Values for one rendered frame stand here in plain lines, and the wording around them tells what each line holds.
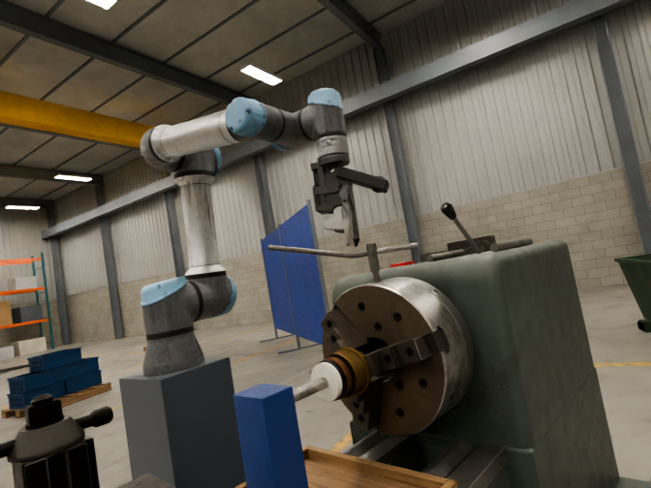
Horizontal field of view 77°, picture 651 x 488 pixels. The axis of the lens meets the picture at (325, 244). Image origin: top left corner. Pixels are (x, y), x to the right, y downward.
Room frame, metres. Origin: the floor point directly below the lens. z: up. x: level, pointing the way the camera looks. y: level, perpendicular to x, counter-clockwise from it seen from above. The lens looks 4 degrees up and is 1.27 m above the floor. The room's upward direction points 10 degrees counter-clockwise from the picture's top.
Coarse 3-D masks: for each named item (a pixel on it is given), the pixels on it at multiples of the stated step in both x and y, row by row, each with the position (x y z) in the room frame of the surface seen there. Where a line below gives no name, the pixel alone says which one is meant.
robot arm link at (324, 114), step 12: (312, 96) 0.87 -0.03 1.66; (324, 96) 0.86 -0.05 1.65; (336, 96) 0.88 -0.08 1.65; (312, 108) 0.88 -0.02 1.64; (324, 108) 0.86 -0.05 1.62; (336, 108) 0.87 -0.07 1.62; (312, 120) 0.88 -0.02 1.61; (324, 120) 0.87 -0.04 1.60; (336, 120) 0.87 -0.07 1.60; (312, 132) 0.90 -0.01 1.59; (324, 132) 0.87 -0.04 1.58; (336, 132) 0.87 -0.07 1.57
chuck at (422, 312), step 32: (352, 288) 0.89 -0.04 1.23; (384, 288) 0.83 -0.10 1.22; (416, 288) 0.86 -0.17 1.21; (352, 320) 0.90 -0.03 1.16; (384, 320) 0.84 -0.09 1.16; (416, 320) 0.79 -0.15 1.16; (448, 320) 0.82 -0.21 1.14; (448, 352) 0.78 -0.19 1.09; (384, 384) 0.86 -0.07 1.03; (416, 384) 0.81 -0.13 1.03; (448, 384) 0.77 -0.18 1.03; (384, 416) 0.87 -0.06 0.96; (416, 416) 0.82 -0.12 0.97
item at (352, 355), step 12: (348, 348) 0.80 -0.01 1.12; (324, 360) 0.77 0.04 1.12; (336, 360) 0.76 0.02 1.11; (348, 360) 0.77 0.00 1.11; (360, 360) 0.78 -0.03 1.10; (348, 372) 0.75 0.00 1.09; (360, 372) 0.77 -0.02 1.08; (348, 384) 0.75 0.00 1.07; (360, 384) 0.77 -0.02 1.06; (348, 396) 0.78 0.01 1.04
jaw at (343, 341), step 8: (328, 312) 0.90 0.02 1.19; (336, 312) 0.91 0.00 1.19; (328, 320) 0.90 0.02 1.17; (336, 320) 0.88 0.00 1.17; (344, 320) 0.90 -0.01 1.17; (328, 328) 0.90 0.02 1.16; (336, 328) 0.86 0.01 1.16; (344, 328) 0.87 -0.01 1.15; (352, 328) 0.89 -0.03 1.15; (328, 336) 0.87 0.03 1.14; (336, 336) 0.86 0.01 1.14; (344, 336) 0.85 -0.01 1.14; (352, 336) 0.87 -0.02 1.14; (360, 336) 0.88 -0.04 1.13; (328, 344) 0.87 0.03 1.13; (336, 344) 0.83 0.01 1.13; (344, 344) 0.83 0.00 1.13; (352, 344) 0.85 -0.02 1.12; (360, 344) 0.86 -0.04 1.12; (368, 344) 0.88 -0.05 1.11; (328, 352) 0.85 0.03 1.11
